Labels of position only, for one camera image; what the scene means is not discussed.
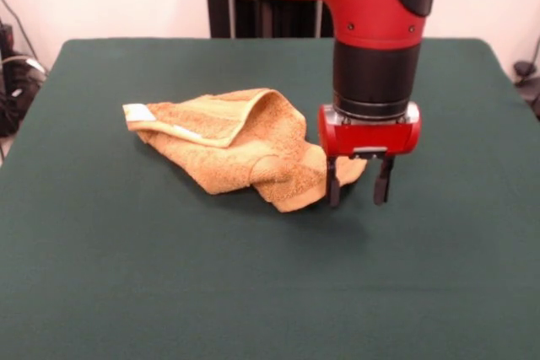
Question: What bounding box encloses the dark green tablecloth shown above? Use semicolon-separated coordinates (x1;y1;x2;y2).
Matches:
0;37;540;360

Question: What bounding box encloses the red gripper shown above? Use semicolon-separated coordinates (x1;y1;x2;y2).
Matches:
316;101;422;208

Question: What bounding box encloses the thin grey cable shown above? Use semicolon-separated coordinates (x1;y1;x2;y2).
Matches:
0;0;41;66

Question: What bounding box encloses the orange terry towel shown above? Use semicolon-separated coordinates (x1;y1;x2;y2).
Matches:
121;88;368;213

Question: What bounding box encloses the black cable bundle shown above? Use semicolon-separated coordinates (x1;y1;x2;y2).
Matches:
0;54;47;138

